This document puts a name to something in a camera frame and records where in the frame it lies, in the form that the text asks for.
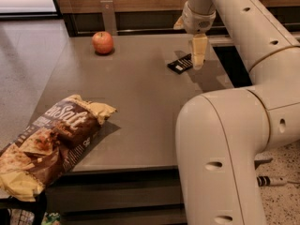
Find left metal bracket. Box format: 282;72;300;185
100;0;118;36

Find brown chip bag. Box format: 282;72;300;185
0;95;116;202

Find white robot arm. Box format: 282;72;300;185
175;0;300;225

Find colourful packages under table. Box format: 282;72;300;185
8;209;63;225

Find striped cable plug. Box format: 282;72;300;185
257;176;299;187

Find grey drawer cabinet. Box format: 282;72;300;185
46;167;188;225

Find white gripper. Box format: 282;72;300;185
173;2;216;69

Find black rxbar chocolate bar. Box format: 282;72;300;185
167;53;193;74

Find red apple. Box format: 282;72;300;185
92;31;113;54

